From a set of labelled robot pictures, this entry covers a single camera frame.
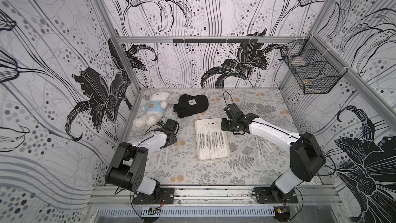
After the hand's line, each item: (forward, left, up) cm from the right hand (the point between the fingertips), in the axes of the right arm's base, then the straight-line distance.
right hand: (223, 124), depth 89 cm
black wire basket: (+25, -55, +20) cm, 64 cm away
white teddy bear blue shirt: (+11, +44, -1) cm, 46 cm away
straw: (-8, +13, -7) cm, 17 cm away
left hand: (-7, +32, -9) cm, 34 cm away
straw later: (-6, -1, -7) cm, 9 cm away
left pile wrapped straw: (-19, +36, -7) cm, 42 cm away
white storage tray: (-8, +7, -8) cm, 13 cm away
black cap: (+18, +23, -4) cm, 30 cm away
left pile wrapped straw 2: (-16, +33, -8) cm, 38 cm away
